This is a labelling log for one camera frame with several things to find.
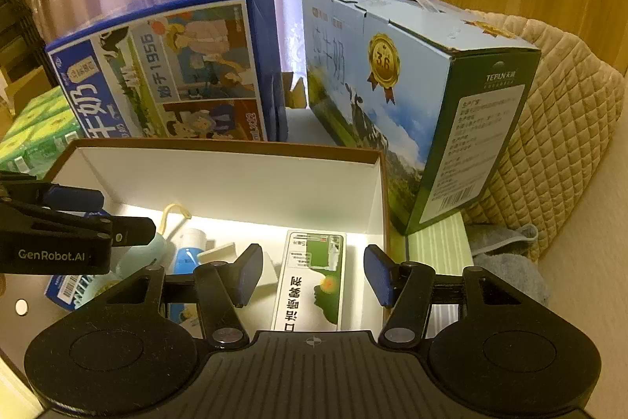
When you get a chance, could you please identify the white power adapter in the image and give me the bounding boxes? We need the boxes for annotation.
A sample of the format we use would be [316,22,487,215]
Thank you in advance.
[196,242,283,289]

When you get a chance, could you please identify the brown cardboard piece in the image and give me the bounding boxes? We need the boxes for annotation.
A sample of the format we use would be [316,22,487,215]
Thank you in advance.
[282,73,310,110]

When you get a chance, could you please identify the blue hand cream tube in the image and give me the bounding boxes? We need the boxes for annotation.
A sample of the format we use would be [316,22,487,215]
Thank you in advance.
[167,229,209,336]

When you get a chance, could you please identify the dark furniture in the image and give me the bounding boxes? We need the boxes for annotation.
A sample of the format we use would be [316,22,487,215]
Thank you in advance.
[0,0,50,91]

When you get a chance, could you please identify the beige quilted chair cover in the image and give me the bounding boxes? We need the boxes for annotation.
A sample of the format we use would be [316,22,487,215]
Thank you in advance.
[461,9,628,263]

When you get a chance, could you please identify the dark blue milk carton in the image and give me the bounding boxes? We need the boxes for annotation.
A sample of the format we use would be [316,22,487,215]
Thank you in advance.
[45,0,290,142]

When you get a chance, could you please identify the brown cardboard box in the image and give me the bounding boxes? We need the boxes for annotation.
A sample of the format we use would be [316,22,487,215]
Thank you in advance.
[0,139,393,381]

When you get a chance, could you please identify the light blue milk carton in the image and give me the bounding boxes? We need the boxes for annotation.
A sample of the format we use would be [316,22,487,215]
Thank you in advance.
[300,0,540,236]

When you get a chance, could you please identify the mint handheld fan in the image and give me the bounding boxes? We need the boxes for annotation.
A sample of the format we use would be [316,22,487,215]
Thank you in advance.
[78,203,192,297]

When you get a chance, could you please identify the green and white spray box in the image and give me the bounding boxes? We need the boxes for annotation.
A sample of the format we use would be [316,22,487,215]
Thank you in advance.
[270,230,347,331]

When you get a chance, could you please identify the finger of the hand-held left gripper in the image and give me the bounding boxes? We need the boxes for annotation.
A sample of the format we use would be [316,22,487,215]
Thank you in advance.
[0,203,157,247]
[0,171,105,214]

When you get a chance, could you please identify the grey cloth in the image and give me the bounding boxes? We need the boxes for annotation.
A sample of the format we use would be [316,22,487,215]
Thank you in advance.
[466,223,551,307]

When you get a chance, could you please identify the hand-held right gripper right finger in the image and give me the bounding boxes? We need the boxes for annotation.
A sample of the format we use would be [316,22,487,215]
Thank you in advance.
[364,245,533,349]

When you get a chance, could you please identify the blue medicine box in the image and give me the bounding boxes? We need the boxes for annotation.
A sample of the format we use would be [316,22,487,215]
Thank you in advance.
[45,274,106,313]

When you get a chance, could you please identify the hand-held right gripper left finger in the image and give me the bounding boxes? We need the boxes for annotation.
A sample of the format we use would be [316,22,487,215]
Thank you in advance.
[105,243,264,349]

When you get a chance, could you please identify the green drink box pack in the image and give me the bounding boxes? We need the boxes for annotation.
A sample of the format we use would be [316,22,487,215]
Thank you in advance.
[0,88,82,177]

